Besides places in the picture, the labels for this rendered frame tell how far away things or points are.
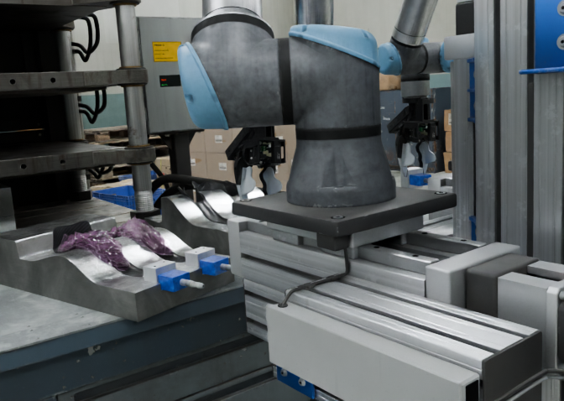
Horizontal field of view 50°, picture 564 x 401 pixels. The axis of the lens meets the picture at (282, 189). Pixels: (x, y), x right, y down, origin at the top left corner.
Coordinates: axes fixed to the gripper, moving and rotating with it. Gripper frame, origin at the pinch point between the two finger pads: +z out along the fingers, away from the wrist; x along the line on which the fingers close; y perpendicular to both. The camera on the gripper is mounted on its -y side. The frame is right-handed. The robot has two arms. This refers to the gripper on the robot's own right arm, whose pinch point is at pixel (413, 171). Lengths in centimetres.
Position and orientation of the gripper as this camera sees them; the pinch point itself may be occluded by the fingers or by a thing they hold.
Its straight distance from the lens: 170.1
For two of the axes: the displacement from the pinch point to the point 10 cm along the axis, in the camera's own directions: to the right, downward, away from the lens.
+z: 0.6, 9.9, 1.6
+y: 4.2, 1.2, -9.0
